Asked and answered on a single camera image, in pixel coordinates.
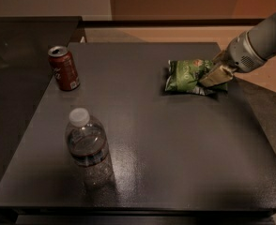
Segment red soda can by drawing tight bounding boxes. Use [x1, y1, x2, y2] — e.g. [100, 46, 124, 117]
[48, 46, 80, 91]

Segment green jalapeno chip bag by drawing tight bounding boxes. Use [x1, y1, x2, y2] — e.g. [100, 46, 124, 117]
[165, 59, 228, 96]

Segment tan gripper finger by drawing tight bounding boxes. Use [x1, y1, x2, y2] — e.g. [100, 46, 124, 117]
[199, 64, 234, 87]
[212, 50, 228, 65]

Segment clear plastic water bottle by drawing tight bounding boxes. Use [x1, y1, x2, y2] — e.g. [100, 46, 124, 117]
[65, 108, 114, 188]

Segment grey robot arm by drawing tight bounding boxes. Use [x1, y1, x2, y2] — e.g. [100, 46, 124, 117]
[199, 13, 276, 87]

